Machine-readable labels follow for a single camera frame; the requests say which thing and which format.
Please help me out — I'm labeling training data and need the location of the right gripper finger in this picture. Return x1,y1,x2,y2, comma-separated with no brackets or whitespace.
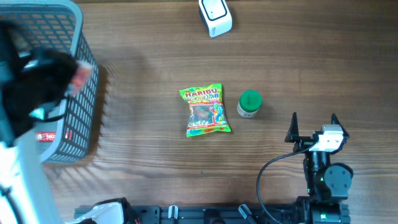
331,113,350,139
285,112,300,142

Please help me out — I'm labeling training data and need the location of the red Nescafe coffee stick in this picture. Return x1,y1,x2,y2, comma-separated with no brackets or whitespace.
35,132,56,142

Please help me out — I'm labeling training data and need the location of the pink white small box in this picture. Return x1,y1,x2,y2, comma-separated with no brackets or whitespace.
66,60,93,96

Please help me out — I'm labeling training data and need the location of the green lid white jar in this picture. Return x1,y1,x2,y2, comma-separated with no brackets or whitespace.
237,90,262,118

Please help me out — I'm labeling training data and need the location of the Haribo gummy candy bag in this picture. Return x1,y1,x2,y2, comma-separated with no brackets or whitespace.
179,83,231,137

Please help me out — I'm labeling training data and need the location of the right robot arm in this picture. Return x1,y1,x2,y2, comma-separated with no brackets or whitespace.
285,113,354,224

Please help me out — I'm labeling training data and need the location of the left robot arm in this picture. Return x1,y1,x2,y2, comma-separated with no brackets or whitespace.
1,20,92,223

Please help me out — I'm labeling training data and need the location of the white barcode scanner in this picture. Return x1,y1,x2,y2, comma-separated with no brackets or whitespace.
198,0,233,38

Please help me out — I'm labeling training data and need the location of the grey plastic mesh basket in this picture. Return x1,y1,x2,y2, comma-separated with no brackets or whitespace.
1,1,99,164

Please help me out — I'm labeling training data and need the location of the black right camera cable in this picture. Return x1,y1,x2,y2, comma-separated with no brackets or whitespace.
256,142,318,224

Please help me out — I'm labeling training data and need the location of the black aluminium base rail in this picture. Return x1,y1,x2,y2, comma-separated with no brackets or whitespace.
73,203,351,224

